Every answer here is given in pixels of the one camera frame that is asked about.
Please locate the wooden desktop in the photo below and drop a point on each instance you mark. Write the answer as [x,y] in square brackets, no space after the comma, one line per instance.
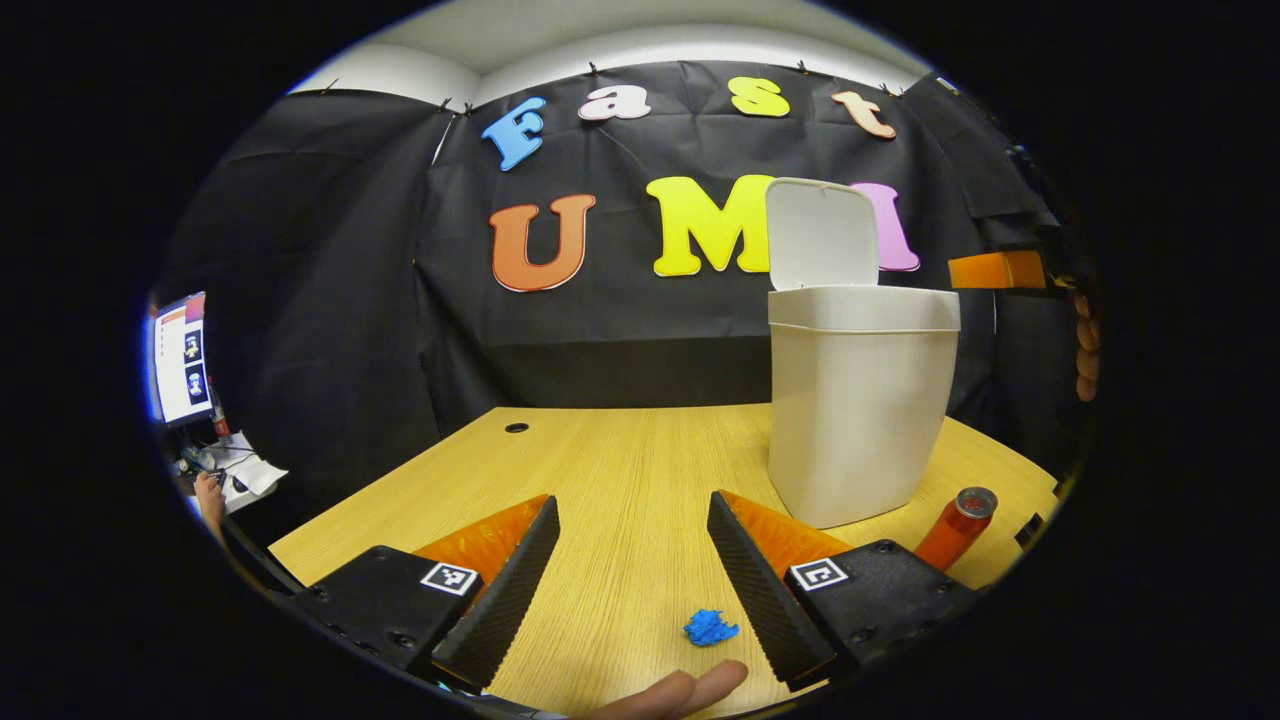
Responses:
[620,480]

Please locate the white papers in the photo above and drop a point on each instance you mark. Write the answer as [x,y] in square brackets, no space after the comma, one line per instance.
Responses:
[255,480]

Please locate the blue paper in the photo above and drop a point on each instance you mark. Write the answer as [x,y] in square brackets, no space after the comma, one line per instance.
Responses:
[708,628]

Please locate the computer monitor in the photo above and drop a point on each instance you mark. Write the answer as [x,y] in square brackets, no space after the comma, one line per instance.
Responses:
[180,360]

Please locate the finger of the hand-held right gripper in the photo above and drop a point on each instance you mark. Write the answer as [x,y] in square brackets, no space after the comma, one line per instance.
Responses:
[995,270]

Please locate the black desk edge clamp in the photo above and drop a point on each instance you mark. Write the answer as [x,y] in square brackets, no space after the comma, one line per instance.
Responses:
[1030,528]

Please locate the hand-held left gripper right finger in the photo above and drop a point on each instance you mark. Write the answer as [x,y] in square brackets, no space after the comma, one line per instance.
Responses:
[760,600]

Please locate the white desktop garbage bin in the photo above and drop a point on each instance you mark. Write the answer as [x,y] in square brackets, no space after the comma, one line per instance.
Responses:
[860,400]

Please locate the red pop can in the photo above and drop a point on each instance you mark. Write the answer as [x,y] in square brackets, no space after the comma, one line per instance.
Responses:
[950,535]

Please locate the black backdrop cloth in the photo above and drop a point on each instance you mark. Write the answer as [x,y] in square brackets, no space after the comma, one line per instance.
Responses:
[350,300]

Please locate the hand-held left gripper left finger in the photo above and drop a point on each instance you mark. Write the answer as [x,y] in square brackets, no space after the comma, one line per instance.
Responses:
[510,590]

